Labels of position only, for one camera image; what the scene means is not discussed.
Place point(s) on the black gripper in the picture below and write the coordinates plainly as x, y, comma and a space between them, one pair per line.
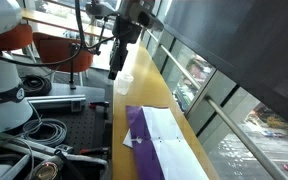
119, 55

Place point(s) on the purple cloth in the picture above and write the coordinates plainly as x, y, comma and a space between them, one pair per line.
144, 153

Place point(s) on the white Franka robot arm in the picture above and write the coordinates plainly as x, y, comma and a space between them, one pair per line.
0, 76

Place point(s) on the clear plastic cup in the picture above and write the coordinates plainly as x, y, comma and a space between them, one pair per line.
124, 85

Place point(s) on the orange chair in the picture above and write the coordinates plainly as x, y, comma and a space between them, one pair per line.
14, 38
57, 53

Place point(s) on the black perforated breadboard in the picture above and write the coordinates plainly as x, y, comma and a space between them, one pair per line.
84, 126

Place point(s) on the aluminium extrusion bar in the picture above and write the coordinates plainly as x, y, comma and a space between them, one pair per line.
54, 99

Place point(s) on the white paper sheet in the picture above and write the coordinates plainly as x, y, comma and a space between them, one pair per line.
128, 141

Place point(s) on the grey metal handrail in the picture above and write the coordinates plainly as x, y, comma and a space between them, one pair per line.
247, 141
184, 70

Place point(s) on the round metallic knob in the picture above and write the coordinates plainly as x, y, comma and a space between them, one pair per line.
45, 170

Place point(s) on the dark window blind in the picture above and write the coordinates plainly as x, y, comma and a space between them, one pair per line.
250, 43

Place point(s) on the black camera stand pole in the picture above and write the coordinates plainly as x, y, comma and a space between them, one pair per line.
72, 70

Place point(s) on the grey metal frame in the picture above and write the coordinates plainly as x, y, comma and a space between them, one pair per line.
80, 160

